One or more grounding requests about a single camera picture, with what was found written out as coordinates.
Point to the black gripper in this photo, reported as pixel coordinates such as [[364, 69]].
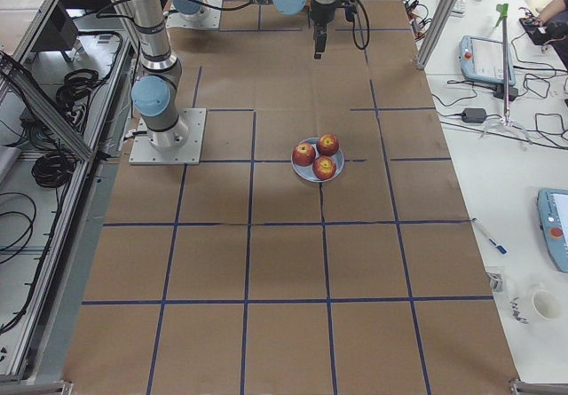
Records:
[[322, 11]]

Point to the red apple plate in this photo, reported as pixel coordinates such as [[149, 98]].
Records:
[[324, 167], [327, 144], [303, 154]]

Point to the red apple plate left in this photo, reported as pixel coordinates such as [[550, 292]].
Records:
[[303, 154]]

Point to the blue white pen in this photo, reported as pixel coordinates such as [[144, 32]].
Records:
[[497, 245]]

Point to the aluminium side frame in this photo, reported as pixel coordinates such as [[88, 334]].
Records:
[[64, 65]]

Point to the teach pendant far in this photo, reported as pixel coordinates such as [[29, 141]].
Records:
[[481, 59]]

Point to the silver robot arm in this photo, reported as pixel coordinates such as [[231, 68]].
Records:
[[155, 93]]

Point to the red apple plate front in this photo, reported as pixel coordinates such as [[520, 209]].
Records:
[[324, 167]]

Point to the light blue plate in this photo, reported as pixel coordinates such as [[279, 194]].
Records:
[[306, 172]]

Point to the red apple plate back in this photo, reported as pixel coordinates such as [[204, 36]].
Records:
[[327, 144]]

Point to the reacher grabber tool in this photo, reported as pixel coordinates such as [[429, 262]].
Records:
[[505, 122]]

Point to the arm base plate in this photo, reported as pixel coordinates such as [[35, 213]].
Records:
[[180, 145], [196, 14]]

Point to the teach pendant near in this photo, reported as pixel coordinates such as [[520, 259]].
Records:
[[552, 208]]

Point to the teach pendant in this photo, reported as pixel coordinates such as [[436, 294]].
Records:
[[552, 208], [481, 59]]

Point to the black power brick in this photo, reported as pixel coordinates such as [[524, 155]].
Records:
[[474, 115]]

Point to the white mug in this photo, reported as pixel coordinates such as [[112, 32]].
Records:
[[536, 305]]

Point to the aluminium frame post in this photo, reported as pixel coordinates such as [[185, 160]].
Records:
[[435, 30]]

